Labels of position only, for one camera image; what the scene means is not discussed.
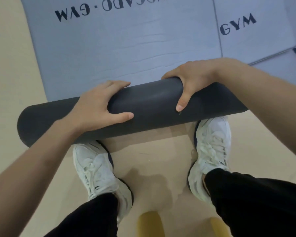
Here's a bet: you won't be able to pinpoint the person's right white sneaker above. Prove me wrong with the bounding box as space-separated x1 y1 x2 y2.
187 116 232 205

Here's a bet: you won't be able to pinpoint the person's left white sneaker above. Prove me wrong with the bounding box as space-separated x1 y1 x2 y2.
73 140 134 225

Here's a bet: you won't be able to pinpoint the yellow plastic stool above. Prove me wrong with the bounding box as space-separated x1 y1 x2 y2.
137 211 232 237

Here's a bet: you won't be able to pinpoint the person's left forearm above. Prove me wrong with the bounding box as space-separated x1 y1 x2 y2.
0 118 79 237

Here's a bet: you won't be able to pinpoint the person's right forearm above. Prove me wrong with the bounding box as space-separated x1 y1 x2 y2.
212 58 296 163

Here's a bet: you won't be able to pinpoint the person's white sneaker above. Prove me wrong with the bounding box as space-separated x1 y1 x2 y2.
73 140 134 225
187 116 232 205

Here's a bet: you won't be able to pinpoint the black trousers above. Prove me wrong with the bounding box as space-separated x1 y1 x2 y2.
43 168 296 237

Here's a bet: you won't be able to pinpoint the person's right hand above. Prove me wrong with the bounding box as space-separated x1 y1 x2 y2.
161 58 227 112

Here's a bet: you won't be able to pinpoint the person's left hand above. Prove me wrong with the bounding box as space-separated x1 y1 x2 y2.
64 80 135 134

